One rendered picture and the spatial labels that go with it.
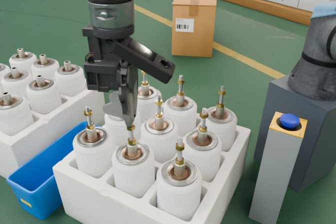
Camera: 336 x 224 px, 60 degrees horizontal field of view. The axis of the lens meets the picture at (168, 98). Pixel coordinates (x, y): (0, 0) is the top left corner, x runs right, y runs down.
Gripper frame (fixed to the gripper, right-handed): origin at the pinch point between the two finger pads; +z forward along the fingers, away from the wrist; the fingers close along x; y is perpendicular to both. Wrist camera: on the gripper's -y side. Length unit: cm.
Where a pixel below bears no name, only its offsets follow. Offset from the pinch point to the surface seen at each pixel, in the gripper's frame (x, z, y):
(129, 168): 4.4, 9.8, 0.4
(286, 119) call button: -6.5, 1.7, -32.4
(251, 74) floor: -93, 35, -39
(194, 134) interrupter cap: -8.2, 9.2, -12.8
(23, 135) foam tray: -10.5, 16.5, 35.2
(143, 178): 3.7, 13.1, -2.4
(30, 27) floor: -148, 34, 116
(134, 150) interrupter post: 0.9, 7.8, -0.1
